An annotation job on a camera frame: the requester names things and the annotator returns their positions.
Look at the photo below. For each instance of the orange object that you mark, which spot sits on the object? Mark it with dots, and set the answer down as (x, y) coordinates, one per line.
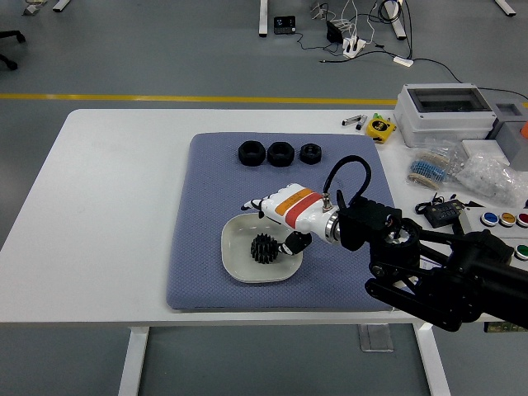
(524, 131)

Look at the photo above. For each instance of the small grey box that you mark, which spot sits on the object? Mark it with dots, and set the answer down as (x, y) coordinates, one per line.
(511, 132)

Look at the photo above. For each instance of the black device with screen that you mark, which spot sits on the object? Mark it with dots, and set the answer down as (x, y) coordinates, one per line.
(284, 24)

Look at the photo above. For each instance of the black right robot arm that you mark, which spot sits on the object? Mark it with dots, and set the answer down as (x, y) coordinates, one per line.
(371, 222)

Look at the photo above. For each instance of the reel of blue resistors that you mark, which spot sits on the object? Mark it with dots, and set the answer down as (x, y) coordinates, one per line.
(429, 169)

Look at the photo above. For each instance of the white adapter block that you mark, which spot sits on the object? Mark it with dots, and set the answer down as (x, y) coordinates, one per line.
(403, 61)

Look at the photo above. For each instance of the white power strip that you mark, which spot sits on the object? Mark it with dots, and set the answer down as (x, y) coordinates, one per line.
(354, 46)

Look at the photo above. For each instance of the white square dish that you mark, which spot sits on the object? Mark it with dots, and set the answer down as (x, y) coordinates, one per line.
(239, 251)

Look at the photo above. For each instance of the grey enclosure with clear lid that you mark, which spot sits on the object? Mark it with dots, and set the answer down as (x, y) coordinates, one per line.
(412, 119)

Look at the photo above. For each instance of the dark terminal strip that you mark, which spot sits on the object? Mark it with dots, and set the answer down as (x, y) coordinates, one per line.
(505, 328)

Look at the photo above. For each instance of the white flat box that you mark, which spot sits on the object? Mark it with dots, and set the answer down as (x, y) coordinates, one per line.
(482, 149)

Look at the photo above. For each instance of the bag of white parts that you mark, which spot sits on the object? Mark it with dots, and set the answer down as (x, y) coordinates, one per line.
(486, 175)

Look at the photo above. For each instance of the black office chair base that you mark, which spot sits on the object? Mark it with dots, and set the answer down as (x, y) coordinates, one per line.
(10, 37)

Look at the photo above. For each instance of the clear plastic holder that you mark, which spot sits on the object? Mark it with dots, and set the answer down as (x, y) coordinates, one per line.
(375, 338)

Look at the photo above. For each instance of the black display module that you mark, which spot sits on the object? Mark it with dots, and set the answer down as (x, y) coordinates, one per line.
(443, 214)

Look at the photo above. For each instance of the black silver marker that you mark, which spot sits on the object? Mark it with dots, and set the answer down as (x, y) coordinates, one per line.
(361, 122)
(350, 121)

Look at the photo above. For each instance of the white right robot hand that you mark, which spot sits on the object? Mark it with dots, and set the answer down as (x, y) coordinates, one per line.
(297, 208)

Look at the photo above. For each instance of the small black hex nut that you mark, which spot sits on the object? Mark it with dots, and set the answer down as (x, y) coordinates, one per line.
(310, 153)

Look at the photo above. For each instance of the white background table leg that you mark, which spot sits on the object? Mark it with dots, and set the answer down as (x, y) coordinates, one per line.
(506, 7)
(398, 22)
(263, 18)
(62, 4)

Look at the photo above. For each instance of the black power adapter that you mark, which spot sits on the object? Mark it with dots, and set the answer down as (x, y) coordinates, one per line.
(334, 31)

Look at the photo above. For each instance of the yellow tape measure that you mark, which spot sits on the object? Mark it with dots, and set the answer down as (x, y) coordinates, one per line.
(379, 128)

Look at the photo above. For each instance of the blue-grey quilted mat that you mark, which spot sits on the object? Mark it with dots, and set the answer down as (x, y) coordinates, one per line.
(206, 206)

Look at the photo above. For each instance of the white box with coloured buttons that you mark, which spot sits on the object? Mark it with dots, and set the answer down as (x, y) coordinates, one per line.
(474, 222)

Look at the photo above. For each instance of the large black hex nut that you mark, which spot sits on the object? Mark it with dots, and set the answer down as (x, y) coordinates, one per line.
(280, 154)
(251, 153)

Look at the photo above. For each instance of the clear plastic bag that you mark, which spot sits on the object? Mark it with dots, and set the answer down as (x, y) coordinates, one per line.
(437, 144)

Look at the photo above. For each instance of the large black gear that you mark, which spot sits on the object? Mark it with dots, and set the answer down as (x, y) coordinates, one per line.
(265, 248)

